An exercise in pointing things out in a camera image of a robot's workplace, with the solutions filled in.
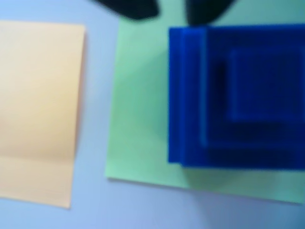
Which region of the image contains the small blue cube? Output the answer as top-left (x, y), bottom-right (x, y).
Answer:
top-left (202, 25), bottom-right (305, 150)

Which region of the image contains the orange paper square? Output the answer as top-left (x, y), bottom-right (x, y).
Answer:
top-left (0, 20), bottom-right (86, 210)

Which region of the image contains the tiny blue cube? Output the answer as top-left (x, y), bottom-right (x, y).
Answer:
top-left (227, 46), bottom-right (305, 124)

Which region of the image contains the large blue cube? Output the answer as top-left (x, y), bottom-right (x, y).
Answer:
top-left (168, 26), bottom-right (305, 169)

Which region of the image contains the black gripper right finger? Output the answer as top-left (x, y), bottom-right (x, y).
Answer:
top-left (185, 0), bottom-right (235, 26)

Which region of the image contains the green paper square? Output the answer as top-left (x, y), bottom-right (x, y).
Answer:
top-left (104, 0), bottom-right (305, 205)

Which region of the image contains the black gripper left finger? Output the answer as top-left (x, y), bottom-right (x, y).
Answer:
top-left (90, 0), bottom-right (161, 20)

